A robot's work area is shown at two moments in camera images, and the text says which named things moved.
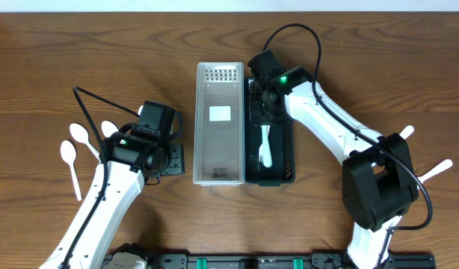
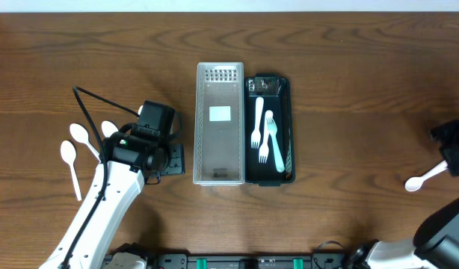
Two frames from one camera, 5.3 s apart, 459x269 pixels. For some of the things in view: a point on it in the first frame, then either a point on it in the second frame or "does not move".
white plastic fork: (407, 131) -> (264, 151)
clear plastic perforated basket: (219, 143) does not move
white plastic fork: (265, 154) -> (256, 136)
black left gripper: (173, 159) does not move
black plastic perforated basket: (269, 147) does not move
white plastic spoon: (108, 128) does not move
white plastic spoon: (444, 166) does not move
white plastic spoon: (68, 152) does not move
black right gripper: (259, 113) -> (454, 159)
